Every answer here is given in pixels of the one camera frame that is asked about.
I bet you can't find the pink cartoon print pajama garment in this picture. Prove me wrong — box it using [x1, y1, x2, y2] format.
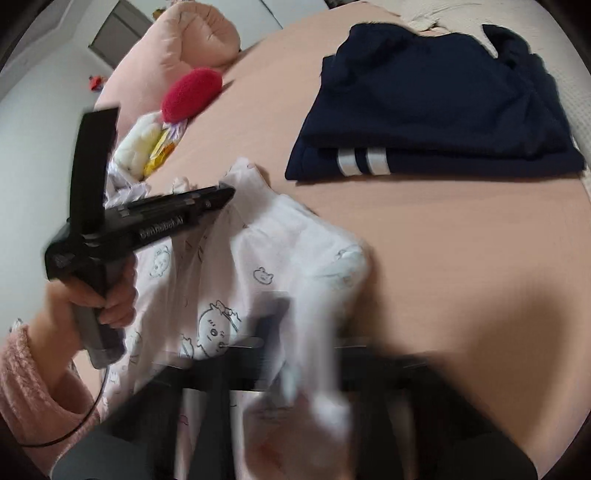
[99, 158, 369, 479]

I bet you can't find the pink fuzzy left sleeve forearm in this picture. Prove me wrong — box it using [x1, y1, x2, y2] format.
[1, 325, 100, 474]

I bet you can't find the person's left hand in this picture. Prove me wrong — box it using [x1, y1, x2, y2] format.
[46, 255, 137, 351]

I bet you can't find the grey striped white garment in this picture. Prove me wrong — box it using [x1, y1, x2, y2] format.
[103, 162, 150, 209]

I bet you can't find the red plush toy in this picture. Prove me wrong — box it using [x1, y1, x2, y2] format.
[161, 68, 222, 124]

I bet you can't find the large pink pillow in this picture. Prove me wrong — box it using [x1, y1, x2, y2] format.
[95, 1, 240, 140]

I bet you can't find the folded navy blue garment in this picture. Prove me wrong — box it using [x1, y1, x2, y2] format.
[284, 23, 585, 182]

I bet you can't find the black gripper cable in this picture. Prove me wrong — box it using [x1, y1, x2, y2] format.
[18, 363, 112, 449]

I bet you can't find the grey wall cabinet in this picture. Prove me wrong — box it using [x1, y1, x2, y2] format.
[88, 1, 152, 69]

